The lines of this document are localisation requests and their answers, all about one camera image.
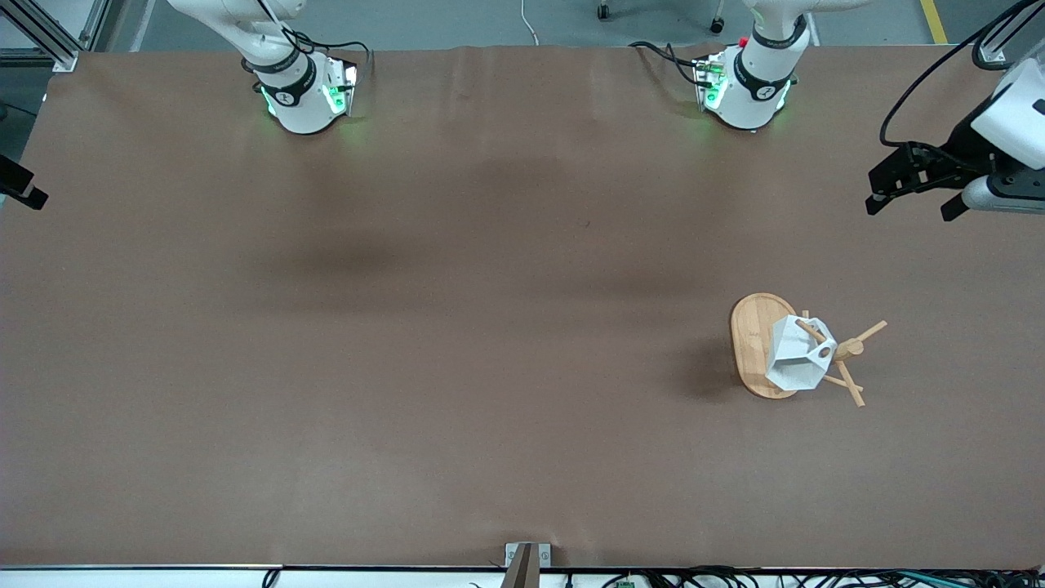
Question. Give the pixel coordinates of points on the brown table cover sheet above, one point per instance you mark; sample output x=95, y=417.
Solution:
x=522, y=425

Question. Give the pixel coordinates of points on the wooden cup rack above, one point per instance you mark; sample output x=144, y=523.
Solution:
x=747, y=343

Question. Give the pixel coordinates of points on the aluminium frame profile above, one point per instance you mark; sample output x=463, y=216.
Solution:
x=992, y=53
x=49, y=41

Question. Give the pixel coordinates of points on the metal bracket with brown post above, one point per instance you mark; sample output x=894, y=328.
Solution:
x=526, y=567

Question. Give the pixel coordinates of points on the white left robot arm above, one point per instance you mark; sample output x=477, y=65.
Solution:
x=747, y=98

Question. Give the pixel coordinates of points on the white faceted cup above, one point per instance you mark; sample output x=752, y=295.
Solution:
x=796, y=363

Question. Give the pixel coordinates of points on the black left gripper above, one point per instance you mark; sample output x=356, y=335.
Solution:
x=962, y=149

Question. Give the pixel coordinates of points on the white table edge strip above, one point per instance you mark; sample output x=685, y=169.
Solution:
x=163, y=580

